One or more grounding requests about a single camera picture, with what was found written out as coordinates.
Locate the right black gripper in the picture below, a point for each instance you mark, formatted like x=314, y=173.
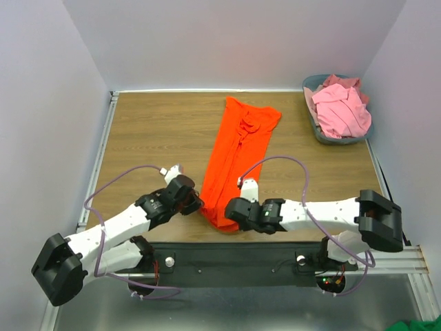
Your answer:
x=233, y=212

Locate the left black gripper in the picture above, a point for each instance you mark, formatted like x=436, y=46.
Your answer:
x=196, y=203

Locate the orange t shirt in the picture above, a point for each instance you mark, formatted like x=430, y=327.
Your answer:
x=242, y=140

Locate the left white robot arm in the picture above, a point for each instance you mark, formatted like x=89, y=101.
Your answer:
x=66, y=264

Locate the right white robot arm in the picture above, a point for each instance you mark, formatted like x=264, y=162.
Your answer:
x=350, y=226

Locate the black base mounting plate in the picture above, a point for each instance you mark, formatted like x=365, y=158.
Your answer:
x=246, y=277

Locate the teal laundry basket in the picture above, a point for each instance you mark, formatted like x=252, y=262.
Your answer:
x=313, y=82

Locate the dusty pink t shirt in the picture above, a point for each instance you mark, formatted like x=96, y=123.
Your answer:
x=354, y=82

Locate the green cloth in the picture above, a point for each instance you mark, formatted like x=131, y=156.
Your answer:
x=415, y=326

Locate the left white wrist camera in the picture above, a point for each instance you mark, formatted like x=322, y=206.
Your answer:
x=173, y=172

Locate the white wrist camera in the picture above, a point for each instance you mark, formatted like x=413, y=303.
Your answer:
x=248, y=189
x=173, y=172

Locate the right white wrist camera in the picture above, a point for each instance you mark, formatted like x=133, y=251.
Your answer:
x=248, y=189

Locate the aluminium frame rail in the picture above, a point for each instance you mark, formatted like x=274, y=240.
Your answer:
x=389, y=262

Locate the right aluminium side rail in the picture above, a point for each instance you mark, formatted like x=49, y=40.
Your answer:
x=384, y=186

